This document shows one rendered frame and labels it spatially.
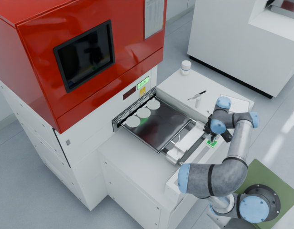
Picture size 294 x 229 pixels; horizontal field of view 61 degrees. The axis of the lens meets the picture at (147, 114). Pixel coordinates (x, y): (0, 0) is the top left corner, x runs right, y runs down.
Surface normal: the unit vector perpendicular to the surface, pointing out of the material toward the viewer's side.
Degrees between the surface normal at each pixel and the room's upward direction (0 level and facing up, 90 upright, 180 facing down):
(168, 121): 0
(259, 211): 40
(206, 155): 0
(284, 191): 45
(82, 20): 90
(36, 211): 0
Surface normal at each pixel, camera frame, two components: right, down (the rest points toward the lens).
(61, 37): 0.75, 0.51
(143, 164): 0.01, -0.65
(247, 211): -0.43, -0.14
